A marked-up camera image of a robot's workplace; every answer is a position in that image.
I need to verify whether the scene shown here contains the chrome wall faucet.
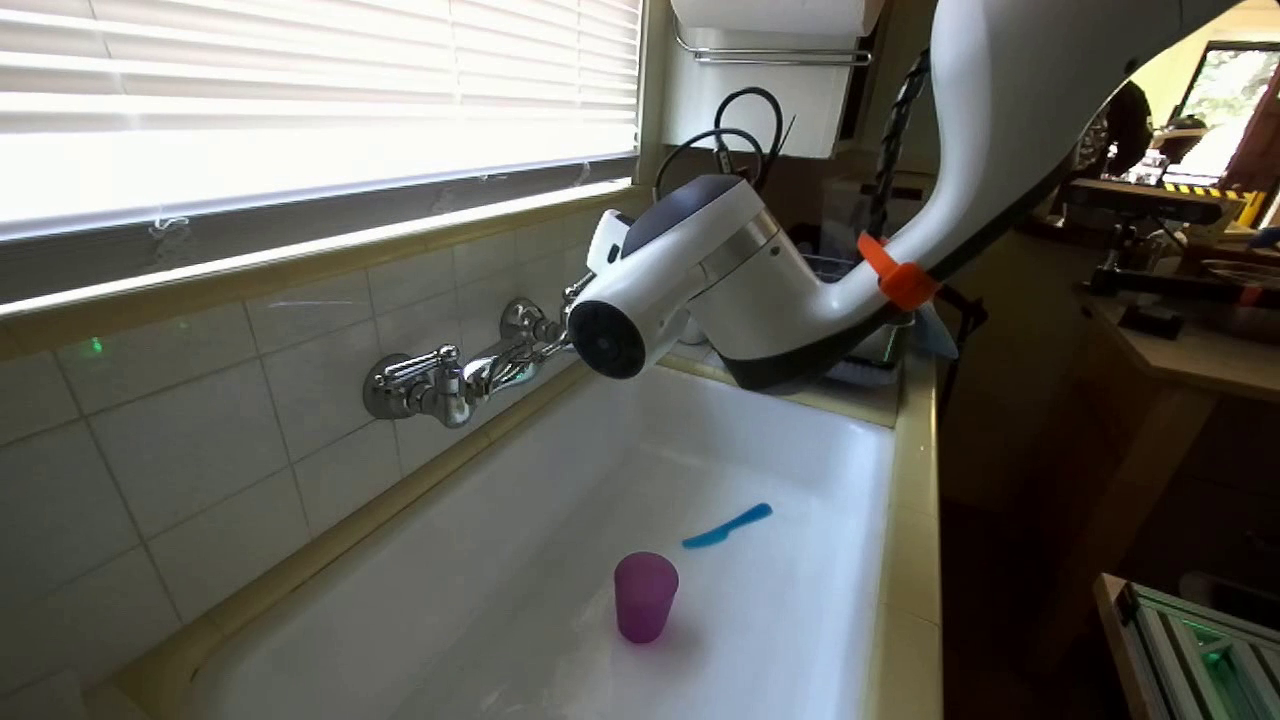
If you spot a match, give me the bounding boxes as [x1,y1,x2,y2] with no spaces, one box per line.
[358,269,601,433]

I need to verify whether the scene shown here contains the purple plastic cup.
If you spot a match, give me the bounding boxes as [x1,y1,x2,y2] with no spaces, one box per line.
[610,549,684,646]

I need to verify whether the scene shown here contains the white sink basin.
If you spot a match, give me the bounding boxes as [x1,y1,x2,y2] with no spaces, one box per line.
[185,347,901,720]

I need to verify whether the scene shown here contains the blue plastic knife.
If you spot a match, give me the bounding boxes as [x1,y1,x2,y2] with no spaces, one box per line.
[679,498,776,552]

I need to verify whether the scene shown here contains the grey dish rack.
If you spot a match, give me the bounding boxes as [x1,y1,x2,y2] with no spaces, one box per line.
[851,262,960,391]

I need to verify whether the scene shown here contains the white window blinds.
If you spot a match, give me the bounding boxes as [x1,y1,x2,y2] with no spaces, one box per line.
[0,0,644,249]

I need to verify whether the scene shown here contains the small black desk item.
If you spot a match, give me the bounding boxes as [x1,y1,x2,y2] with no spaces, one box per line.
[1116,300,1187,339]

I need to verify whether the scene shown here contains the person in dark clothes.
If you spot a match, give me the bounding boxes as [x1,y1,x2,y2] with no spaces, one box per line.
[1073,74,1155,183]

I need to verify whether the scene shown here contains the yellow black striped bar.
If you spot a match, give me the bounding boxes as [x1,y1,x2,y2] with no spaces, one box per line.
[1055,177,1273,231]

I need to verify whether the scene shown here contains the wooden desk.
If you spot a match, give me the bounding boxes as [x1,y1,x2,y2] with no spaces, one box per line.
[1073,284,1280,564]

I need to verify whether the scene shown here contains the white green crate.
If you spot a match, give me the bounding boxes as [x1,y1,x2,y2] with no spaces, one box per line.
[1091,569,1280,720]

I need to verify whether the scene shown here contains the computer monitor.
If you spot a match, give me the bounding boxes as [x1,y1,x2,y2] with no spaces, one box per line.
[1167,35,1280,187]

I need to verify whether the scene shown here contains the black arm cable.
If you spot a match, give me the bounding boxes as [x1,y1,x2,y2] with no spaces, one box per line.
[655,50,934,235]

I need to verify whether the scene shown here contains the orange strap on arm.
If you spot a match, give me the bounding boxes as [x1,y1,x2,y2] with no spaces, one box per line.
[851,228,942,319]

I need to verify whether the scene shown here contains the white wall cabinet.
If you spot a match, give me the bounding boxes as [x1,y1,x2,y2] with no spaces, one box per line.
[661,0,886,165]

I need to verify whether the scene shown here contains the window sill frame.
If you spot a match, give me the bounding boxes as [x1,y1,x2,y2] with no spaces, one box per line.
[0,172,641,329]

